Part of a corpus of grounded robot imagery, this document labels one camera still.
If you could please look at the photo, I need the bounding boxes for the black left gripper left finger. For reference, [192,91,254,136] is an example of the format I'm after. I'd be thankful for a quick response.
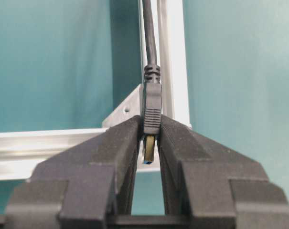
[5,116,140,229]

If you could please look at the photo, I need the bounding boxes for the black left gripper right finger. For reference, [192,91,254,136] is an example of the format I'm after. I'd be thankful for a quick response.
[158,116,289,229]

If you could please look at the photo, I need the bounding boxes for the black USB cable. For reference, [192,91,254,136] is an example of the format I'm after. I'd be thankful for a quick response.
[139,0,163,165]

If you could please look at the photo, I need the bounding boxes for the aluminium extrusion frame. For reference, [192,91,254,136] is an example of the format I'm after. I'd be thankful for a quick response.
[0,0,193,182]

